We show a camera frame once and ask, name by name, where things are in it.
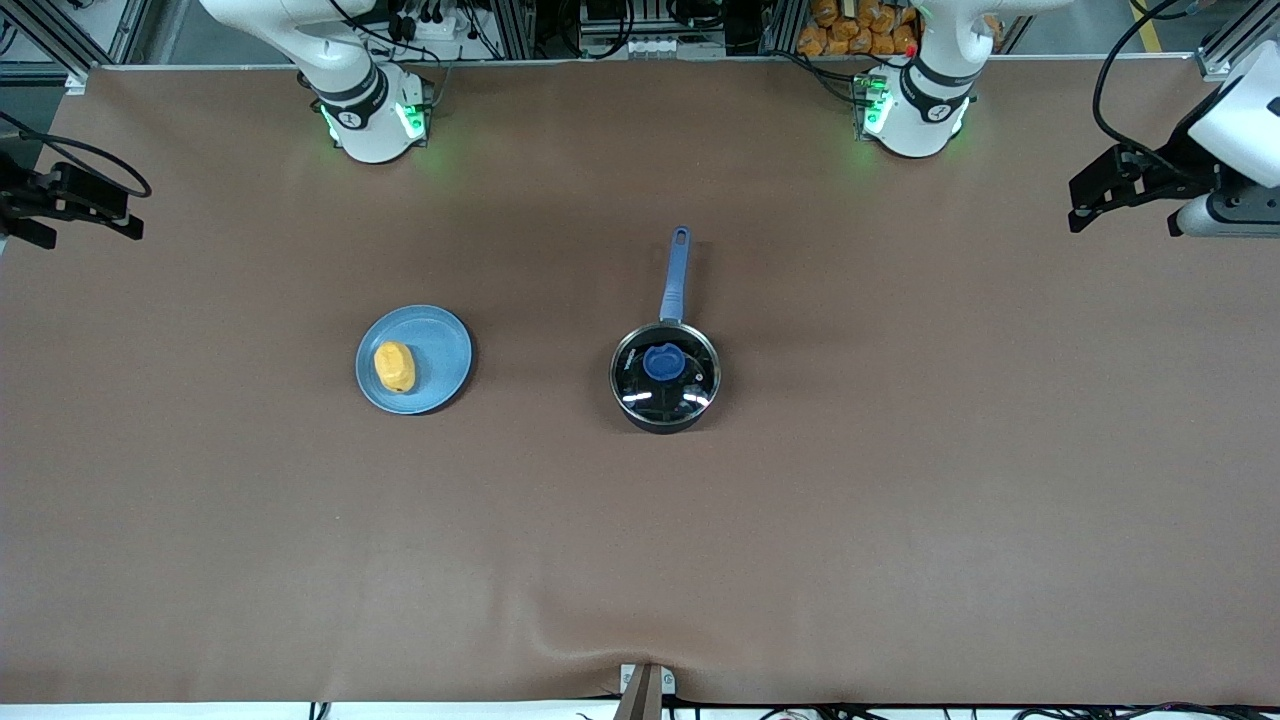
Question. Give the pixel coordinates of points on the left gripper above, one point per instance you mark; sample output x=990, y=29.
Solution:
x=1178, y=158

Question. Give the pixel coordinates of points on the yellow potato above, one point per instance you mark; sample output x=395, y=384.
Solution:
x=395, y=367

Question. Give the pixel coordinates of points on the glass lid with blue knob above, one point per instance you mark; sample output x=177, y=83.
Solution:
x=662, y=362

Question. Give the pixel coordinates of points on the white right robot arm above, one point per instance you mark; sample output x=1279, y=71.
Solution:
x=370, y=130

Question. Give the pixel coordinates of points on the pile of orange packets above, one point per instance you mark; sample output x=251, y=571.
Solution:
x=850, y=30

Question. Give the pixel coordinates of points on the round blue plate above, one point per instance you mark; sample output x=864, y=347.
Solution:
x=440, y=360

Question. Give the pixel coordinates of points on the grey electronics box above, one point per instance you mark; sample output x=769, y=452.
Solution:
x=650, y=25

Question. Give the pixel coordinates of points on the brown table cover mat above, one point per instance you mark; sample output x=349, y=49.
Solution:
x=640, y=560

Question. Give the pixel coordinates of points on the aluminium frame profile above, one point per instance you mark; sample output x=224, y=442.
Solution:
x=1235, y=45
x=70, y=35

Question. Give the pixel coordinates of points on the metal table edge bracket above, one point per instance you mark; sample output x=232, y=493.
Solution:
x=645, y=690

